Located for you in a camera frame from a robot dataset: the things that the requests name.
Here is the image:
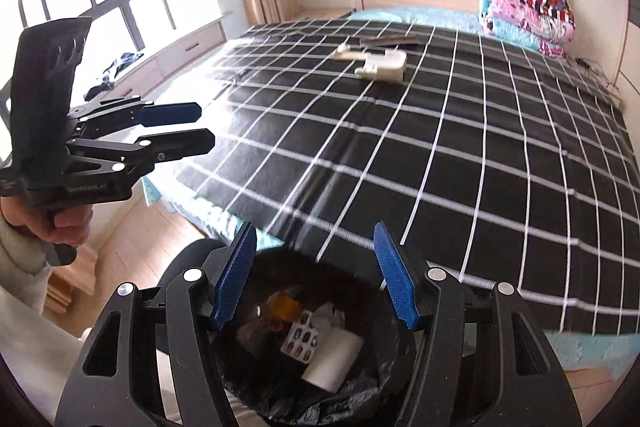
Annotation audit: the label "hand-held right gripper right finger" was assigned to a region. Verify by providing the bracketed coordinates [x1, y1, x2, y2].
[373, 221, 583, 427]

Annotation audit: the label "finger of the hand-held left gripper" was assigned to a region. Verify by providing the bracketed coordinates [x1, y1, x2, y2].
[65, 128, 216, 188]
[70, 96, 203, 140]

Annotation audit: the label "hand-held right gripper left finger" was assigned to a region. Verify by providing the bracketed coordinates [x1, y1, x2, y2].
[54, 222, 258, 427]

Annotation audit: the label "white tissue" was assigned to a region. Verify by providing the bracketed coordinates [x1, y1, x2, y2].
[300, 302, 346, 333]

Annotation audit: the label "pill blister pack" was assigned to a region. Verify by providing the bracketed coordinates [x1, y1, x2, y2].
[281, 319, 321, 363]

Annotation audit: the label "trash bin with black bag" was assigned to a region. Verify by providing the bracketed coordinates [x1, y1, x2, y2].
[155, 237, 481, 427]

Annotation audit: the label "white paper roll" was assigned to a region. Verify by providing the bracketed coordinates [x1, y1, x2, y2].
[301, 327, 365, 393]

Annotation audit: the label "person's left forearm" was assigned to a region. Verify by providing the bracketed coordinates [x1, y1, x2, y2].
[0, 217, 101, 413]

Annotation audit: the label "person's left hand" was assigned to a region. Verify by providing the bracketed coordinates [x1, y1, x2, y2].
[0, 194, 94, 253]

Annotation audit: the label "window bench drawers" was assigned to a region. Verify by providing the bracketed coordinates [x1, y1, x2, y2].
[47, 12, 233, 308]

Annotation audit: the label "dark cloth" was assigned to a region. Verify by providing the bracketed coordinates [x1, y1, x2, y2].
[84, 53, 146, 102]

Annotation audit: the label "black checked cloth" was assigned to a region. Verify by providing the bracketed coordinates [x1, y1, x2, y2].
[175, 19, 640, 338]

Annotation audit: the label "white plastic holder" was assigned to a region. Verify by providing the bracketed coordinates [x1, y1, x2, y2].
[355, 49, 406, 84]

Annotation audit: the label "grey flat strip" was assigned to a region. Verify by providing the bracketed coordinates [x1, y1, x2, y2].
[360, 34, 420, 47]

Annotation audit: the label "pink floral folded quilt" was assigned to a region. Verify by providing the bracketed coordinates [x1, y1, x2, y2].
[477, 0, 576, 58]

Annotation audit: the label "black cables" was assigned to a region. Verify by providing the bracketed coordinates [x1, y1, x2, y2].
[575, 58, 621, 100]

